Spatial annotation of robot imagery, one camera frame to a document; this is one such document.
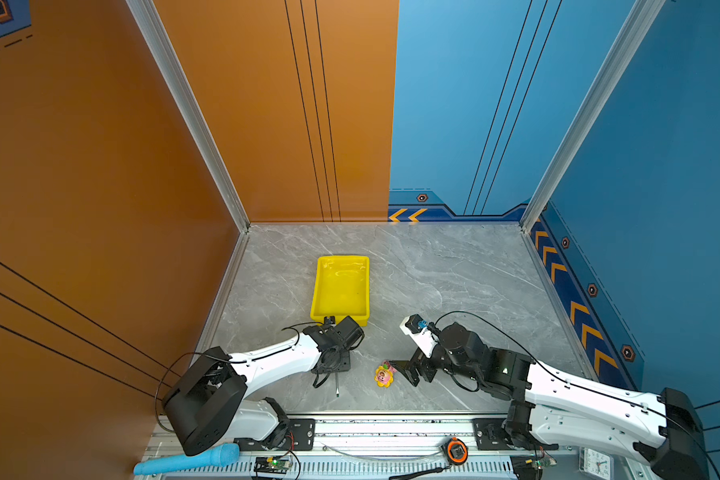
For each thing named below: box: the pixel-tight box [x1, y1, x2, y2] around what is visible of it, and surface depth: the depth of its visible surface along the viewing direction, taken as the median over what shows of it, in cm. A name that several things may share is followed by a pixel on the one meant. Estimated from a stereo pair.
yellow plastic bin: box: [310, 256, 371, 327], surface depth 101 cm
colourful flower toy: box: [374, 360, 397, 388], surface depth 82 cm
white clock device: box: [578, 446, 614, 480], surface depth 69 cm
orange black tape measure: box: [447, 437, 469, 465], surface depth 70 cm
